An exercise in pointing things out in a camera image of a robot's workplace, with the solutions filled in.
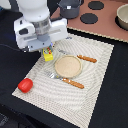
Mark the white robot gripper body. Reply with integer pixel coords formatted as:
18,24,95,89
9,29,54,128
14,0,68,52

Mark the beige bowl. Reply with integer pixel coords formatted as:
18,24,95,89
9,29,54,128
117,4,128,30

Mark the red toy tomato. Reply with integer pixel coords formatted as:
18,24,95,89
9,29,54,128
18,78,33,93

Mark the wooden handled toy fork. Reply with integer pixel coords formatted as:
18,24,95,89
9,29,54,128
44,70,84,89

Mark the round wooden plate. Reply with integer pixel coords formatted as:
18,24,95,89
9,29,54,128
55,55,82,78

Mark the beige woven placemat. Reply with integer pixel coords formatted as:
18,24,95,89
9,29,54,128
12,34,113,128

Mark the wooden handled toy knife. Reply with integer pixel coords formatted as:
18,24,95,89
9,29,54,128
58,49,97,63

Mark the yellow butter box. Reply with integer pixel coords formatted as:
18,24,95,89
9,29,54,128
43,48,53,61

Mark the brown toy stove board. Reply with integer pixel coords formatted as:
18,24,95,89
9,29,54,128
51,0,128,44

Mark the grey toy pot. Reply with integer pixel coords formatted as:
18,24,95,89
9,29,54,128
58,0,83,19

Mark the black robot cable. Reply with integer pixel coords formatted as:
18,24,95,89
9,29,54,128
0,42,21,53

